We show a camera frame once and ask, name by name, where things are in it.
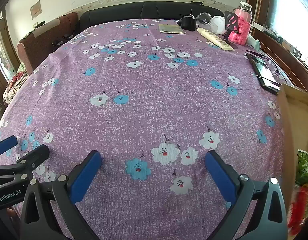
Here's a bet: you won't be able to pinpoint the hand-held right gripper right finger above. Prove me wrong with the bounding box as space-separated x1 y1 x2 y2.
204 150 288 240

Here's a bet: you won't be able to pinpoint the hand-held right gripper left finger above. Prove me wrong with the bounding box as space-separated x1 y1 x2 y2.
20 150 103 240

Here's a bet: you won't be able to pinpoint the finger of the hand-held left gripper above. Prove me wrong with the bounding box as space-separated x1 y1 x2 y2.
0 135 19 160
0 144 50 188

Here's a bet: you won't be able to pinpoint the cardboard box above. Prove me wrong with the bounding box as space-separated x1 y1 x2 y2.
277 83 308 240

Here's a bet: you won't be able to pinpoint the dark green snack packet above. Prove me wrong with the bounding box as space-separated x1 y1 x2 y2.
295 150 308 188

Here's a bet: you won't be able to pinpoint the bright red snack packet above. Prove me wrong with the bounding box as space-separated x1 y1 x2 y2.
288 184 308 235

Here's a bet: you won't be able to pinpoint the striped patterned cloth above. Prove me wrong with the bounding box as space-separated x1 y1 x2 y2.
2 62 26 105

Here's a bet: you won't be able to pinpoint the purple floral bedsheet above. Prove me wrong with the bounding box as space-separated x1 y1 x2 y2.
0 17 295 240

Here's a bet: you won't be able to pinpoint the brown armchair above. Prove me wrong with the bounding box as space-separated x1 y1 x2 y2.
16 12 79 75

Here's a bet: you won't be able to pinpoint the black smartphone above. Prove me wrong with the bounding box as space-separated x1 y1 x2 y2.
246 52 281 95

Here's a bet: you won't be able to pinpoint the cream tube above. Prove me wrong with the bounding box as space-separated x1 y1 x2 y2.
197 27 234 51

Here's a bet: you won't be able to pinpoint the pink knit-sleeve bottle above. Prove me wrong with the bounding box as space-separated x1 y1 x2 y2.
229 1 252 46

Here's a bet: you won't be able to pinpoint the white jar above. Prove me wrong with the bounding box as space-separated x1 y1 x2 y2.
208 16 227 35

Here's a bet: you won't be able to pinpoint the olive notebook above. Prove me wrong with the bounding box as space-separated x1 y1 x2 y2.
158 24 186 35

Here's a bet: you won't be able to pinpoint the black phone stand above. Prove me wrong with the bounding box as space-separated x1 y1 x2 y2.
223 10 242 46

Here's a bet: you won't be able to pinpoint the black cup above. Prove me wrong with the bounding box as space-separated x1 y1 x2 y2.
180 9 197 30

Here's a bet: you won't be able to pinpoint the clear glass bowl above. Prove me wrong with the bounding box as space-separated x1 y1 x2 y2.
196 12 213 27

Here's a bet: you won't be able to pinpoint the wooden-framed window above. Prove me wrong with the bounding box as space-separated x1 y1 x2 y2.
246 0 308 63

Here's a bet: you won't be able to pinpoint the thin-frame eyeglasses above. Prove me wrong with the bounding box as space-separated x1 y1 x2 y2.
244 51 287 83

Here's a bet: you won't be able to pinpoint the small wall plaque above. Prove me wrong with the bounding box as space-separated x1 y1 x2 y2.
30 1 41 19

